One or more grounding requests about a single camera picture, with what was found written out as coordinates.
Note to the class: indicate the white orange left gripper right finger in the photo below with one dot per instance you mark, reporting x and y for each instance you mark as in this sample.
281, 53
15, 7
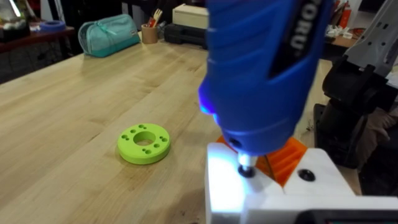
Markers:
317, 174

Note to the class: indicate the white orange left gripper left finger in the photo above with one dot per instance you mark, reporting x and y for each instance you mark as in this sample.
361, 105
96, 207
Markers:
227, 186

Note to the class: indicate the blue electric screwdriver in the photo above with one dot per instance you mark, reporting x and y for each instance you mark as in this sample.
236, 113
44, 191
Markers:
258, 77

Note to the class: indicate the green disc with holes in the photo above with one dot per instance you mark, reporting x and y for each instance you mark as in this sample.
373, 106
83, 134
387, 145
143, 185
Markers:
144, 143

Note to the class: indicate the red bottle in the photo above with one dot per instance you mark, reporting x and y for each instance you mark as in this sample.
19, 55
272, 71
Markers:
345, 15

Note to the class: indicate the wooden cup with utensils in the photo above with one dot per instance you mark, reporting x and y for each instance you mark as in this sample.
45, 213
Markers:
150, 31

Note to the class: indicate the cream box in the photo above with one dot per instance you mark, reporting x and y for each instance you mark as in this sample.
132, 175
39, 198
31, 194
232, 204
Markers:
190, 15

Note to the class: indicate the teal soft zip bag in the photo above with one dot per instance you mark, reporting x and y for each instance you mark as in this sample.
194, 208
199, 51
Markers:
107, 35

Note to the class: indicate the blue tape roll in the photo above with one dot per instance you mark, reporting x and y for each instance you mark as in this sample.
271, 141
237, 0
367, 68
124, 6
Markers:
52, 25

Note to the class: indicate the brown side table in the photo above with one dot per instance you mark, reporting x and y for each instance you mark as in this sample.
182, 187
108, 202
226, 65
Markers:
34, 39

